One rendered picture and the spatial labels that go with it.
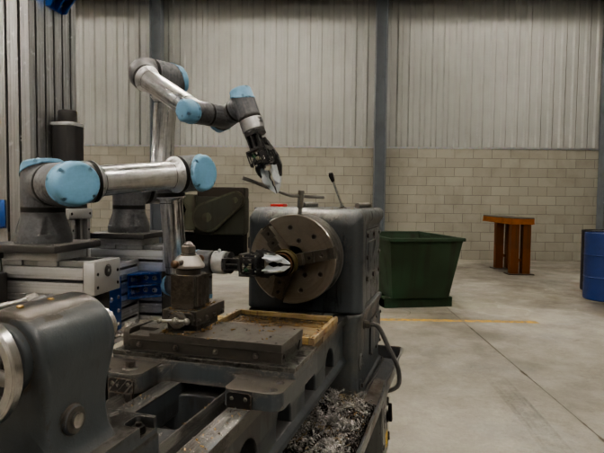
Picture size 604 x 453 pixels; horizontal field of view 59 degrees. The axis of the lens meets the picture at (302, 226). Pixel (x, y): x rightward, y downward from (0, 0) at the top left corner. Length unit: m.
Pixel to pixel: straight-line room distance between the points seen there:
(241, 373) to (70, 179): 0.66
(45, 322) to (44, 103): 1.23
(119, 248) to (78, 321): 1.26
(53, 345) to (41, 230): 0.86
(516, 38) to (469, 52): 1.03
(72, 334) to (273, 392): 0.47
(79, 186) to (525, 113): 11.76
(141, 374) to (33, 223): 0.57
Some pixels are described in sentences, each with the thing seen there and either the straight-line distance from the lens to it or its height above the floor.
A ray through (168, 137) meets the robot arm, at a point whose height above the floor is 1.52.
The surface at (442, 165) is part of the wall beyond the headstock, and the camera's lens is 12.11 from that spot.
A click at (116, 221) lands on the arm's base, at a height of 1.20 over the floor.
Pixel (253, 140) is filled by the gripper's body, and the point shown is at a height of 1.48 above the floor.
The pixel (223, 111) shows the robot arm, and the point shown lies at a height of 1.58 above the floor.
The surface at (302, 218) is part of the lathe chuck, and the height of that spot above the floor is 1.22.
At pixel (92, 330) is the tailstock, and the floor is 1.10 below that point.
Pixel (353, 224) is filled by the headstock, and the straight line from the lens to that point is 1.97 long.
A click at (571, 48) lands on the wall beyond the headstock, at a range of 13.43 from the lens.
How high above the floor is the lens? 1.29
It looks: 3 degrees down
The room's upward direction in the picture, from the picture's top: 1 degrees clockwise
